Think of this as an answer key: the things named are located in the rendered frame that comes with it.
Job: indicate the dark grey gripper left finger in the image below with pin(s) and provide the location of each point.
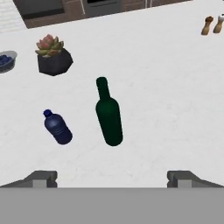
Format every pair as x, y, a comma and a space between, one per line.
40, 178

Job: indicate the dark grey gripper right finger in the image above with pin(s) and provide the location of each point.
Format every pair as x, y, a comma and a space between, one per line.
182, 178

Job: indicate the dark blue plastic bottle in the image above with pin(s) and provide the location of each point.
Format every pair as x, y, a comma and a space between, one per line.
59, 128

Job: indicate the dark green glass bottle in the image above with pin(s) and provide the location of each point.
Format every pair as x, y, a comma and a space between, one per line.
108, 116

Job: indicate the grey bowl of blueberries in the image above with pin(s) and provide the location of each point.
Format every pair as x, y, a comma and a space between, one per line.
6, 61

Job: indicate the succulent in black pot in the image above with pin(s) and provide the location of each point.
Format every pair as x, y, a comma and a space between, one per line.
53, 57

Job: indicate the brown wooden pepper mill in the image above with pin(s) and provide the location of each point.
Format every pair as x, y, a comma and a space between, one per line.
207, 25

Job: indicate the wooden salt mill white top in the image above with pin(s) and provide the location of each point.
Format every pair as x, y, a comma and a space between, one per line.
218, 24

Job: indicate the brown cupboard run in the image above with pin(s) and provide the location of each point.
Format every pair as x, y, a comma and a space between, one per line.
87, 8

